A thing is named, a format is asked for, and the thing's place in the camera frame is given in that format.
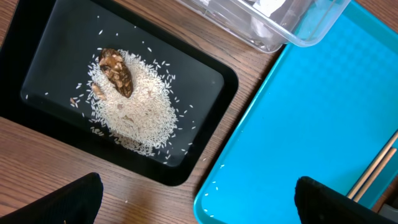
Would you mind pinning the pile of rice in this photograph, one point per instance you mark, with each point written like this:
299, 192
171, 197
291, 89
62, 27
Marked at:
146, 123

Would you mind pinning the teal serving tray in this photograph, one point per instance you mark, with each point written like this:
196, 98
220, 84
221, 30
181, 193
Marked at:
324, 111

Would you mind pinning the wooden chopstick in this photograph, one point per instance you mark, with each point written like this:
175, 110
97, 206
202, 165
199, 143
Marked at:
372, 166
374, 174

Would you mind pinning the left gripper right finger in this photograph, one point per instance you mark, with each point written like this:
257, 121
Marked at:
319, 204

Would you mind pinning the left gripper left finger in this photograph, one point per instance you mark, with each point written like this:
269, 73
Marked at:
77, 202

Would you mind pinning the brown food scrap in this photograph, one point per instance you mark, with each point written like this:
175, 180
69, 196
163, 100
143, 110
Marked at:
112, 64

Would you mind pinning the black plastic tray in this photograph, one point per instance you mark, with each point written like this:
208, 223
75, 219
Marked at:
45, 60

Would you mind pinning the clear plastic bin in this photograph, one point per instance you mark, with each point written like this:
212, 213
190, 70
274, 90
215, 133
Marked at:
266, 25

